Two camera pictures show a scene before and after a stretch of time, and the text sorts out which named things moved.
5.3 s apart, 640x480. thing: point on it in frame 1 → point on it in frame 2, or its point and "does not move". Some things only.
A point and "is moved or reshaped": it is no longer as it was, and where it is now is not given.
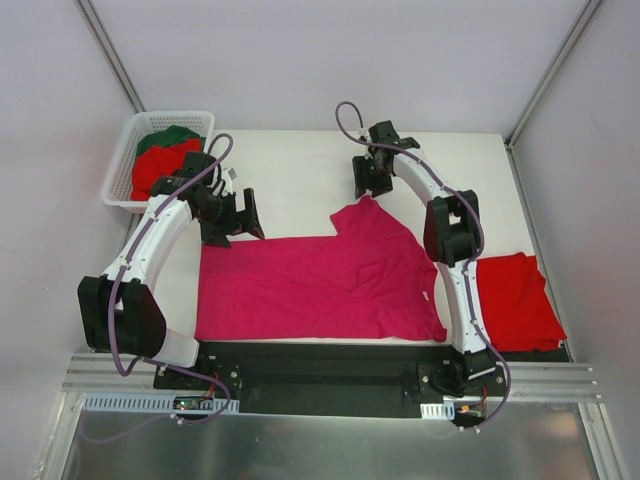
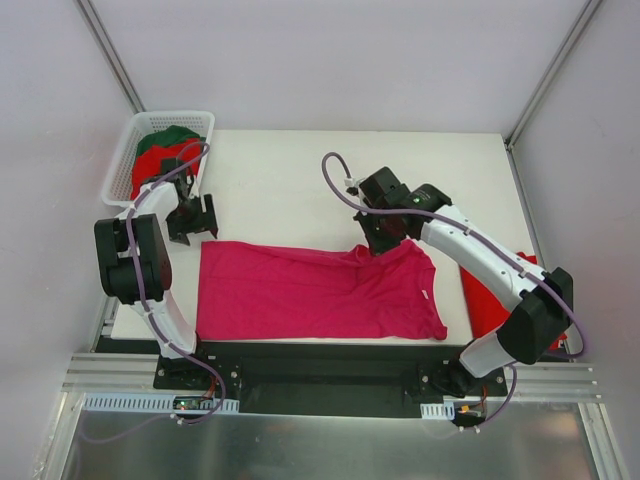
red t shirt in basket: [158, 161] does not move
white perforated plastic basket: [117, 192] does not move
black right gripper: [373, 168] → [379, 234]
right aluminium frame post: [573, 36] does not move
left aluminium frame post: [101, 40] does not move
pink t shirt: [370, 280] is moved or reshaped
